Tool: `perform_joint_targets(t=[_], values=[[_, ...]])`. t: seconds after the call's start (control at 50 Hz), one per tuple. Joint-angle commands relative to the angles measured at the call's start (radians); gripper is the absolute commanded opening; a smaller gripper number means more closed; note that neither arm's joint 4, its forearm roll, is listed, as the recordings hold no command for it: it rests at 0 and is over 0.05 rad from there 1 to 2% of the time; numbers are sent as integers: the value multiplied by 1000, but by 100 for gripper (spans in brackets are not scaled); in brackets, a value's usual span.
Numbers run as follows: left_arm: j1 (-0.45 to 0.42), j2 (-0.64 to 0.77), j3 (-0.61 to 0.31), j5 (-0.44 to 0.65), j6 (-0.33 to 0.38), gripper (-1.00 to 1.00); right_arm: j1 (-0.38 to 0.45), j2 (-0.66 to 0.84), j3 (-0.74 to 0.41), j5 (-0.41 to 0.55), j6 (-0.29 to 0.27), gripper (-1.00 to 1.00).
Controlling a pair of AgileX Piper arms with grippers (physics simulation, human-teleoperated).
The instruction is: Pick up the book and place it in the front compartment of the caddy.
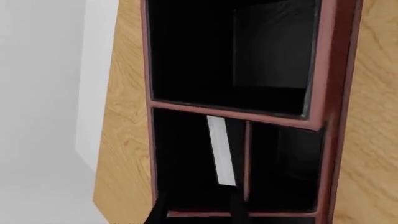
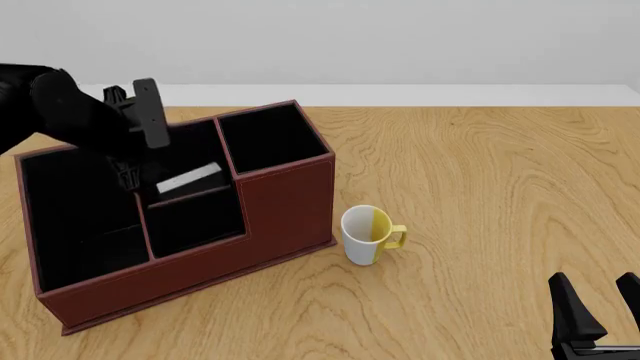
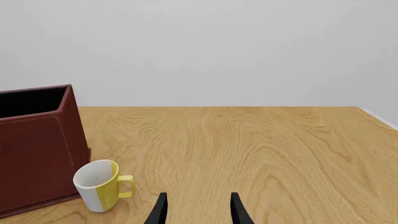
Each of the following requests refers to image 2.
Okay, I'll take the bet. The black book with white pages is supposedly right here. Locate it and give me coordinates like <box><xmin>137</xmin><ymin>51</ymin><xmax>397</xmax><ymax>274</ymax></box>
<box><xmin>154</xmin><ymin>160</ymin><xmax>226</xmax><ymax>196</ymax></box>

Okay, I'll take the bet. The white and yellow mug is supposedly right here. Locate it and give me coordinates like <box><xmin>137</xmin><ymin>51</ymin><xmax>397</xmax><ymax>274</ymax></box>
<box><xmin>340</xmin><ymin>204</ymin><xmax>409</xmax><ymax>267</ymax></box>

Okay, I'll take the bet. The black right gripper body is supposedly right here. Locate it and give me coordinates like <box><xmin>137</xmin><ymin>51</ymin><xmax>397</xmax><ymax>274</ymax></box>
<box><xmin>549</xmin><ymin>336</ymin><xmax>640</xmax><ymax>360</ymax></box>

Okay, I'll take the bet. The red-brown desk caddy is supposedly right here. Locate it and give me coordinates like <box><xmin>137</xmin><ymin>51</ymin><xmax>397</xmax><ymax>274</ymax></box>
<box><xmin>13</xmin><ymin>98</ymin><xmax>340</xmax><ymax>337</ymax></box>

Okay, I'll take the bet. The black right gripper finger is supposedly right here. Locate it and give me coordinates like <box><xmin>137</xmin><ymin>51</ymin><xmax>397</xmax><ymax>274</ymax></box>
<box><xmin>547</xmin><ymin>271</ymin><xmax>609</xmax><ymax>343</ymax></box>
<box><xmin>614</xmin><ymin>271</ymin><xmax>640</xmax><ymax>328</ymax></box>

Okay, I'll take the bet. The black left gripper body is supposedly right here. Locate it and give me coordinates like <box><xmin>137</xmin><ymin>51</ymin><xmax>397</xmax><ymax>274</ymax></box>
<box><xmin>102</xmin><ymin>84</ymin><xmax>142</xmax><ymax>193</ymax></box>

